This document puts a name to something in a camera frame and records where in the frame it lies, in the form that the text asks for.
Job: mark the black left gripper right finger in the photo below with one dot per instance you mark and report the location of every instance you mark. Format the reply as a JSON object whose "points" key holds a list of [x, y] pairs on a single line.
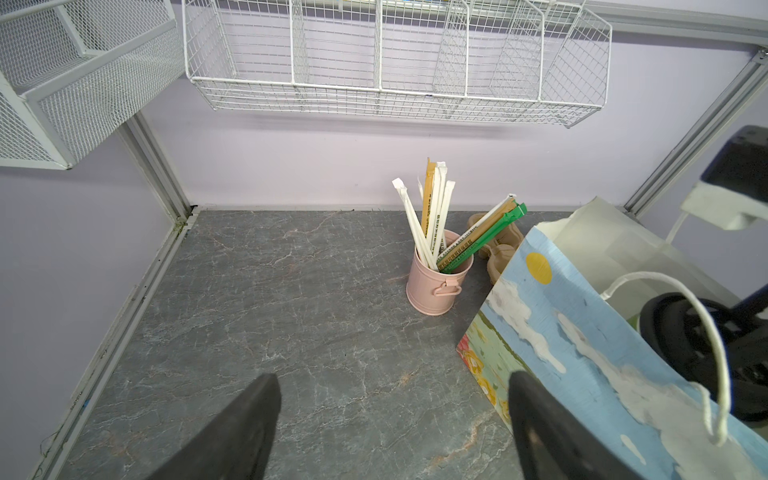
{"points": [[550, 442]]}

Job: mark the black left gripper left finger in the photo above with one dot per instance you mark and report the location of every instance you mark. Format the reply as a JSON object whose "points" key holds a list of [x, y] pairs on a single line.
{"points": [[237, 443]]}

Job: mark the landscape printed paper bag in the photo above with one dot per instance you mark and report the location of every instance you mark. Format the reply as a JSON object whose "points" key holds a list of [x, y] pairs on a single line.
{"points": [[561, 312]]}

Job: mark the brown pulp cup carrier stack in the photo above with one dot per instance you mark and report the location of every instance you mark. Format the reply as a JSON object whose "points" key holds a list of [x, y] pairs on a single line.
{"points": [[500, 249]]}

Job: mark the pink straw holder cup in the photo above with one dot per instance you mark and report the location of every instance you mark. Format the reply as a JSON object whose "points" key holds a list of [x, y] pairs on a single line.
{"points": [[431, 292]]}

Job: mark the white wire wall shelf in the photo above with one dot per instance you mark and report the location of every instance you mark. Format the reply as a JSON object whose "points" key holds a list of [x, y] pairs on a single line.
{"points": [[533, 62]]}

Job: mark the white mesh wall basket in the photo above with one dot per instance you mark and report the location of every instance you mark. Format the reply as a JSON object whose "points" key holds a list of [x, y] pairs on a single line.
{"points": [[72, 72]]}

